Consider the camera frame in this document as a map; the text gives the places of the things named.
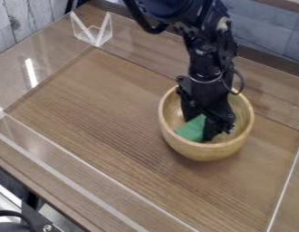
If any wooden bowl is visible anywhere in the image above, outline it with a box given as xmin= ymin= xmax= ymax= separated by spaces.
xmin=158 ymin=87 xmax=254 ymax=161

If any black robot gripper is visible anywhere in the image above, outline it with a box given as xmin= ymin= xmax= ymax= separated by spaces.
xmin=176 ymin=76 xmax=236 ymax=142

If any clear acrylic tray wall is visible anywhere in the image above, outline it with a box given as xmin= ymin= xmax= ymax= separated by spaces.
xmin=0 ymin=108 xmax=198 ymax=232

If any black cable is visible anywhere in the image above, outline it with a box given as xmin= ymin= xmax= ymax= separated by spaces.
xmin=0 ymin=208 xmax=25 ymax=221

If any green rectangular block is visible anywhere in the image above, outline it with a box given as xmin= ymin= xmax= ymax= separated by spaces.
xmin=174 ymin=114 xmax=206 ymax=142

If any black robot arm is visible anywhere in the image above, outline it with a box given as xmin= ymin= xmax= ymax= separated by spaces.
xmin=124 ymin=0 xmax=242 ymax=142

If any clear acrylic corner bracket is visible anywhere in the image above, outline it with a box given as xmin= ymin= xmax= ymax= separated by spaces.
xmin=70 ymin=12 xmax=112 ymax=47

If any black metal table clamp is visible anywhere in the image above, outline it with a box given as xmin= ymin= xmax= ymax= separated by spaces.
xmin=0 ymin=167 xmax=64 ymax=232

